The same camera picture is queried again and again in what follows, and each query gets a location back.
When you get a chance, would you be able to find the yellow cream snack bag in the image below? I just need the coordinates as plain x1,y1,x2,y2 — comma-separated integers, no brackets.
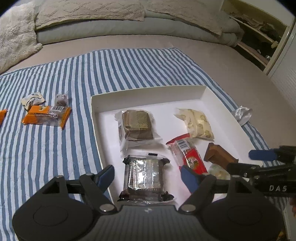
174,108,214,140

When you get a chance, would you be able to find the white crumpled wrapper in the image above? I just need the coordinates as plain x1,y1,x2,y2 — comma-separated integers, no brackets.
231,106,253,126

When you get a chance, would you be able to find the brown snack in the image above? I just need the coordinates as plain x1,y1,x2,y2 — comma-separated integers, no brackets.
204,143,238,170

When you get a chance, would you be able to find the white small snack sachet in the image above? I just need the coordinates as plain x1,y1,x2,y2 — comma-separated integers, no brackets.
21,92,45,111

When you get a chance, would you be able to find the red snack packet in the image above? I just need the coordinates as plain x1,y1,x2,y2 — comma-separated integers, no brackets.
166,133,207,175

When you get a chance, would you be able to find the white shallow box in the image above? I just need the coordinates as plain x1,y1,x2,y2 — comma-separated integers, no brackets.
91,86,254,206

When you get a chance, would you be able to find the grey folded duvet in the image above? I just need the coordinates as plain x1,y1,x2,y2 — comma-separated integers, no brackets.
35,11,244,47

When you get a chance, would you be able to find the clear wafer biscuit packet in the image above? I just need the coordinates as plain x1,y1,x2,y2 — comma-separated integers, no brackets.
114,109,162,157

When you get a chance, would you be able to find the beige quilted pillow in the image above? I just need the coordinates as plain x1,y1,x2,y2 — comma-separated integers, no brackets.
35,1,145,30

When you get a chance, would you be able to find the blue striped cloth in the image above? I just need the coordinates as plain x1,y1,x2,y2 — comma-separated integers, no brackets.
0,47,290,241

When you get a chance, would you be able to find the orange snack bar packet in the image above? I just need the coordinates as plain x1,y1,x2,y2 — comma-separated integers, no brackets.
0,109,7,126

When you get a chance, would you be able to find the white fluffy pillow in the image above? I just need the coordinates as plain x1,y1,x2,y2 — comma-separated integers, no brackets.
1,1,42,73

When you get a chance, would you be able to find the right wooden shelf unit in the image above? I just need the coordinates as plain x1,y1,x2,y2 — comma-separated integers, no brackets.
221,1,295,75

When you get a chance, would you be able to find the small clear candy packet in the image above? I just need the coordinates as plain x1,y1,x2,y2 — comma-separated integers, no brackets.
55,92,69,107

